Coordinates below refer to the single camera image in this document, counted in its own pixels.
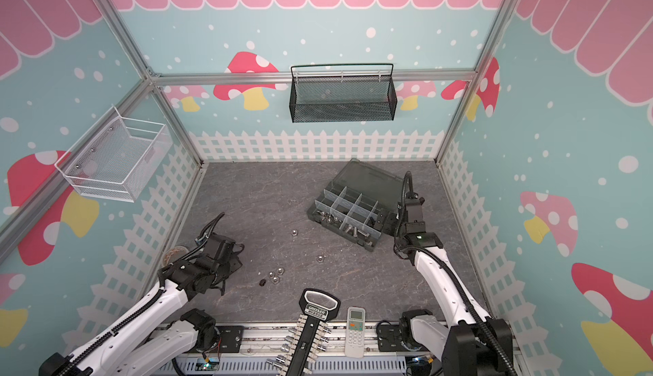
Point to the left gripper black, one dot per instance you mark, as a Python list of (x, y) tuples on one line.
[(235, 264)]

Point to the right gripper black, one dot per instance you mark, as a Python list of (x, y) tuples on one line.
[(400, 218)]

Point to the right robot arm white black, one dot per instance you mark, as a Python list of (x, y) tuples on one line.
[(470, 341)]

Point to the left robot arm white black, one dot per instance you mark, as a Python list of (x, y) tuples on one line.
[(123, 348)]

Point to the masking tape roll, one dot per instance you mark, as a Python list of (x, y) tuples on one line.
[(173, 254)]

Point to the grey compartment organizer box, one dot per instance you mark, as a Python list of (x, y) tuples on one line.
[(360, 204)]

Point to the white remote control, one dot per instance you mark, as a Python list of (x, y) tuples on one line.
[(355, 332)]

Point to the black tool with sockets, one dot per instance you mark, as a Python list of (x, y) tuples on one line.
[(310, 336)]

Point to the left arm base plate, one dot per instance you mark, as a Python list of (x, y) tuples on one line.
[(227, 339)]

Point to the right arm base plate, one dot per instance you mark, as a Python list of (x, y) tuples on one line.
[(389, 337)]

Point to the white wire wall basket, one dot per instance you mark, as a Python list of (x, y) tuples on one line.
[(116, 158)]

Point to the black mesh wall basket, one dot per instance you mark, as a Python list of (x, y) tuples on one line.
[(352, 92)]

